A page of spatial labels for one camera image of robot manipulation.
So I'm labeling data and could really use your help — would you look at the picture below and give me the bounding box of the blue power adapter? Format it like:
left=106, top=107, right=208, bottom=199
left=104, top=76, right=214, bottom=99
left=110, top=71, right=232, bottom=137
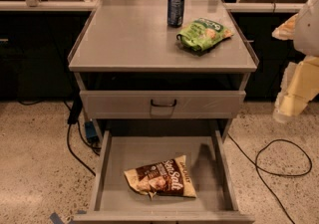
left=85, top=121, right=99, bottom=142

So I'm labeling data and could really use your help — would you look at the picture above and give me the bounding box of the black drawer handle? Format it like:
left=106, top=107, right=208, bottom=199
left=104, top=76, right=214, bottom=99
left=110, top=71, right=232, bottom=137
left=150, top=99, right=177, bottom=108

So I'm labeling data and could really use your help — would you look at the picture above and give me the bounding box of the black power cable left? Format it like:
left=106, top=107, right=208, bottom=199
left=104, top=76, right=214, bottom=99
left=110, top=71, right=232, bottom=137
left=16, top=98, right=102, bottom=177

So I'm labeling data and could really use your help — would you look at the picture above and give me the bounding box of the open grey middle drawer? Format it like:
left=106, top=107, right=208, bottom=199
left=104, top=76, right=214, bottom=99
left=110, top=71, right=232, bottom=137
left=74, top=130, right=254, bottom=224

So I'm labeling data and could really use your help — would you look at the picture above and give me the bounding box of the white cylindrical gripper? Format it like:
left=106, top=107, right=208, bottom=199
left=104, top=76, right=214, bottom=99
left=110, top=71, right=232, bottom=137
left=272, top=15, right=319, bottom=123

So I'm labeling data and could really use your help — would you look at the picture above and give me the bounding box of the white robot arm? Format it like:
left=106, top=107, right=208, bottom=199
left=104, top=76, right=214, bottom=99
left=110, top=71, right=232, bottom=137
left=272, top=0, right=319, bottom=123

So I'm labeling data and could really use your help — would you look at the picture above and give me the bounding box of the blue floor tape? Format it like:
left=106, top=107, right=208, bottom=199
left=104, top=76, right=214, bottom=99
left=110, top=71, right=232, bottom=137
left=49, top=210, right=87, bottom=224

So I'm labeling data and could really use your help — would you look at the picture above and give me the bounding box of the closed grey upper drawer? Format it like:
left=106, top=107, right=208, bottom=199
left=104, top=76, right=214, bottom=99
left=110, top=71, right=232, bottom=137
left=80, top=91, right=245, bottom=119

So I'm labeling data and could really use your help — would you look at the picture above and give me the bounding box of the black floor cable right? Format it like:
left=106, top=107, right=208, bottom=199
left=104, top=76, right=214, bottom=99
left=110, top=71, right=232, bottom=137
left=227, top=132, right=313, bottom=224

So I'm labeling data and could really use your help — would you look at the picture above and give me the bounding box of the brown sea salt chip bag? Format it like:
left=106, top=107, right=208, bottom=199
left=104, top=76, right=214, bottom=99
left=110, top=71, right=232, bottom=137
left=124, top=155, right=196, bottom=198

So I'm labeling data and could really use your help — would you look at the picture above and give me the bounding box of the green chip bag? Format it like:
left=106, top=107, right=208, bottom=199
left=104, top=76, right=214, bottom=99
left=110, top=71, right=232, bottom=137
left=176, top=18, right=233, bottom=52

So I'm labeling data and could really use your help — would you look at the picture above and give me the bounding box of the blue soda can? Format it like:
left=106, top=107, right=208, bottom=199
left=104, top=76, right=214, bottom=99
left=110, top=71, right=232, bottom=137
left=167, top=0, right=184, bottom=27

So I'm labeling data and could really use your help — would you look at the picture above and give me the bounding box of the black lab bench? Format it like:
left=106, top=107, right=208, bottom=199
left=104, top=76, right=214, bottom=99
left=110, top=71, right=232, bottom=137
left=0, top=8, right=91, bottom=101

